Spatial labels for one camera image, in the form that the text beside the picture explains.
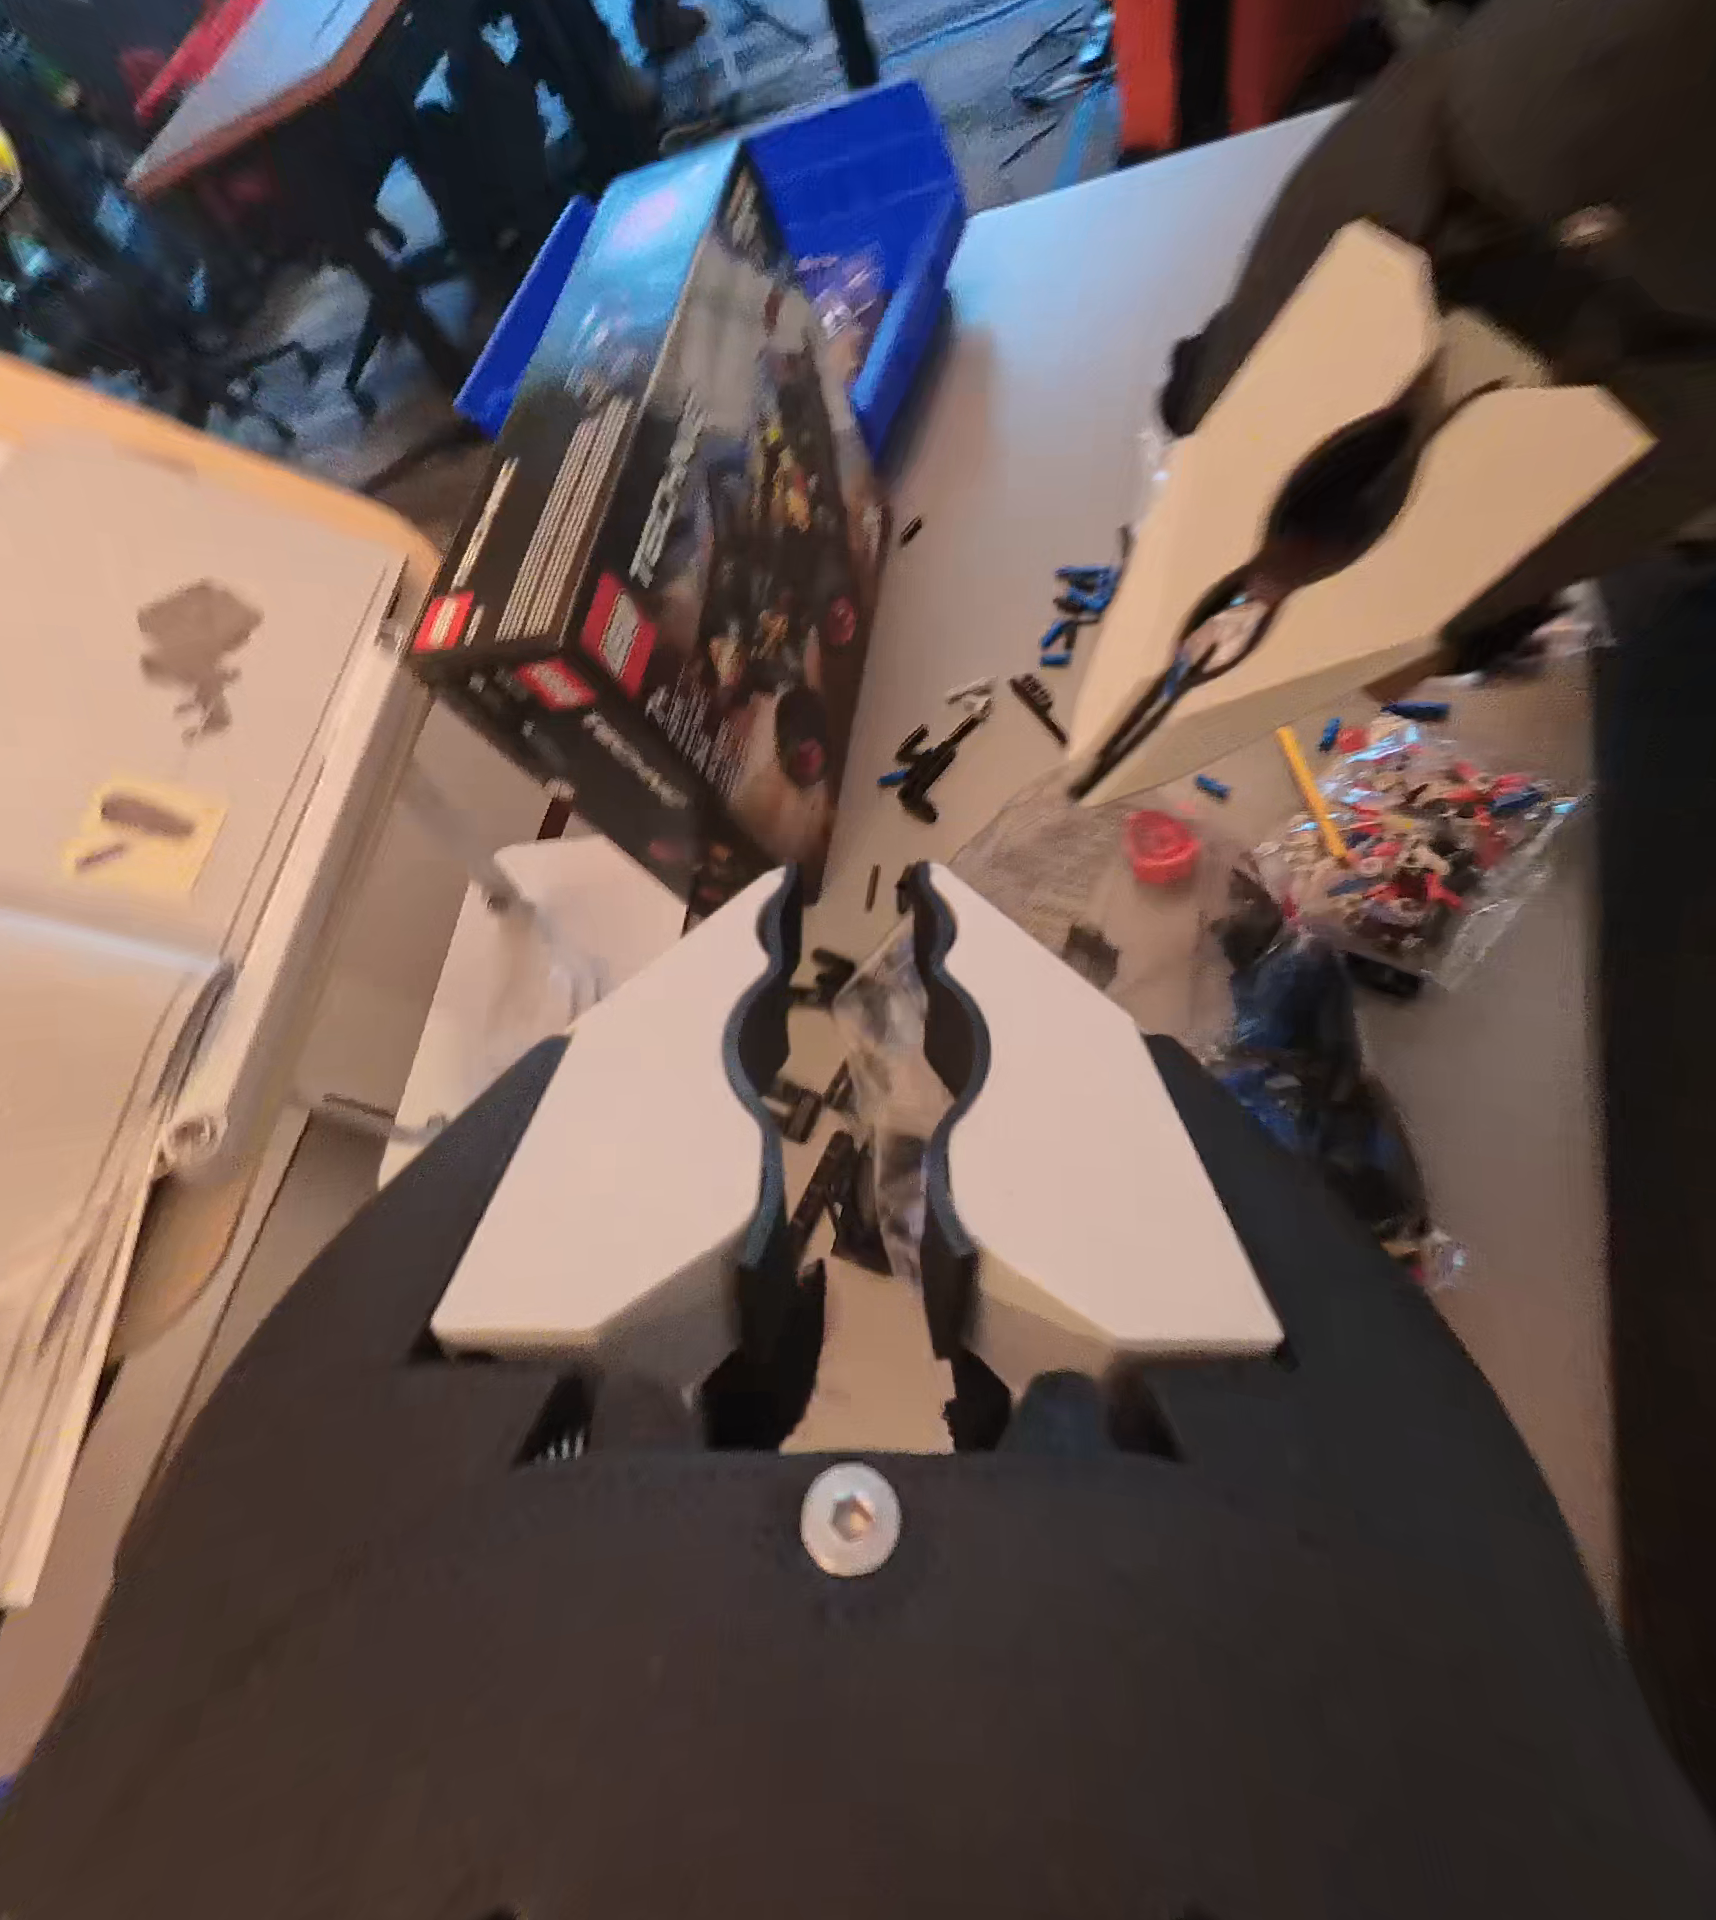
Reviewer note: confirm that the clear bag of large parts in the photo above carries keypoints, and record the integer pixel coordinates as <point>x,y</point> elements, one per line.
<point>1308,1050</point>

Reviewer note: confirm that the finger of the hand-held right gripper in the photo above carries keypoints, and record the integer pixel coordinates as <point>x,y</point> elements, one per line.
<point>1472,525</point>
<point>1249,450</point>

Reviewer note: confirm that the grey desk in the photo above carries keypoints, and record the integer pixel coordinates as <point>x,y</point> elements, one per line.
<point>1008,375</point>

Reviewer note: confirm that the open instruction booklet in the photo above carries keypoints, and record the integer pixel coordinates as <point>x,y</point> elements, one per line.
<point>78,900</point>

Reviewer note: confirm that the white stand base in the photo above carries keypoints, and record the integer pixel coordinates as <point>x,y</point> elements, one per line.
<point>573,879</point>

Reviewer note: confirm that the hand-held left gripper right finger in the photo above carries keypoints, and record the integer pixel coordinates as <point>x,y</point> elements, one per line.
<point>1113,1200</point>

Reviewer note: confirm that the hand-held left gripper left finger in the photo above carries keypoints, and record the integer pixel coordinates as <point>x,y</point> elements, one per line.
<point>602,1184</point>

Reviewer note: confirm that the dark perforated panel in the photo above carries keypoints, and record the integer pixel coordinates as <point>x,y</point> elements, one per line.
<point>1699,1200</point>

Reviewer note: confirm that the red wheel hub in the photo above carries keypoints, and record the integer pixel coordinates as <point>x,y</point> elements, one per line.
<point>1163,842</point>

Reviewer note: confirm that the background work table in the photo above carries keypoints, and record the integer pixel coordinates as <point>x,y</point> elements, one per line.
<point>258,75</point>

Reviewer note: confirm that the pile of small loose pins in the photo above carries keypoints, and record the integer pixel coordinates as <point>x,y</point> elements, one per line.
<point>1077,609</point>

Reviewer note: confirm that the black thin liftarm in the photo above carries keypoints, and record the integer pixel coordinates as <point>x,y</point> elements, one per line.
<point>1039,705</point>

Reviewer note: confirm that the small bag of red parts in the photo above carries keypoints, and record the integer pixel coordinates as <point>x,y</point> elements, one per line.
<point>1412,854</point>

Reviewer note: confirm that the printed toy set box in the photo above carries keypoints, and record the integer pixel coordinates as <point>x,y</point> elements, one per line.
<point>679,601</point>

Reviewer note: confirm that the yellow axle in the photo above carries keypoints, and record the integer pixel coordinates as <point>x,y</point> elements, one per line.
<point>1308,794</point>

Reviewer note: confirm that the orange panel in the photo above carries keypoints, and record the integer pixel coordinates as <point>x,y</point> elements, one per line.
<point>1218,60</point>

